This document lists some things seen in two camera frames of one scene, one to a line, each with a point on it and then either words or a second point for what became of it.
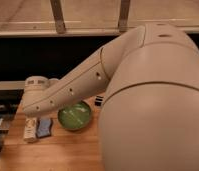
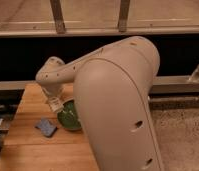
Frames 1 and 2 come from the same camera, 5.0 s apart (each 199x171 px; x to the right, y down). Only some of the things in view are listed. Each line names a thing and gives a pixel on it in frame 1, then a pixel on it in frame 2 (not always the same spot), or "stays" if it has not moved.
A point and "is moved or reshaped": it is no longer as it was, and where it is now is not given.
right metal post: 123,23 stays
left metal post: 57,11 stays
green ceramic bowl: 75,116 stays
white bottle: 30,129 is moved or reshaped
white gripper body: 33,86 → 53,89
